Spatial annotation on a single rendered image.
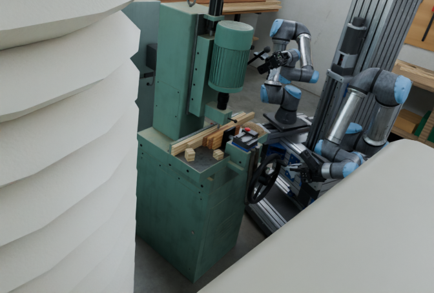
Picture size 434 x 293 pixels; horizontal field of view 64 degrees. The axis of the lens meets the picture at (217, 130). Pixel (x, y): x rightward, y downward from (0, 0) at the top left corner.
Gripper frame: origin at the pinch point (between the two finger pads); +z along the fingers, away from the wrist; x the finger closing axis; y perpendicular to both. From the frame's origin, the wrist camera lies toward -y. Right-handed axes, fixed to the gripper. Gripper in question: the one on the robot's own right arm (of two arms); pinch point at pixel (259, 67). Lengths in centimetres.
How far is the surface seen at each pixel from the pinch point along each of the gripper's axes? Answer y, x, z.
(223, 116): -22.6, 13.4, 15.7
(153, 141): -63, 7, 32
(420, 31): 6, 20, -309
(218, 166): -27, 35, 30
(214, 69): -9.8, -8.2, 20.1
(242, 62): 2.2, -4.4, 13.5
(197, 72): -21.0, -12.0, 19.2
